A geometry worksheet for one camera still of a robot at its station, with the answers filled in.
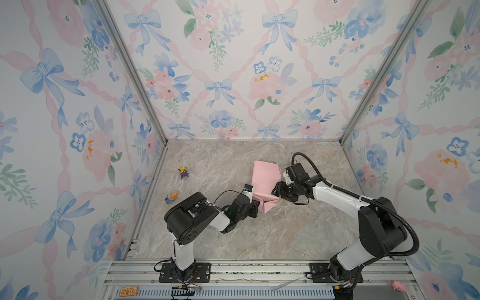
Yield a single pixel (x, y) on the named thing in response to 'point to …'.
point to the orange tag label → (128, 291)
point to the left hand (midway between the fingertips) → (261, 202)
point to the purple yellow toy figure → (183, 172)
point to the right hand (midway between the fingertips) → (276, 192)
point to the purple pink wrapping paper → (264, 174)
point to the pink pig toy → (399, 285)
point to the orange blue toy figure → (171, 197)
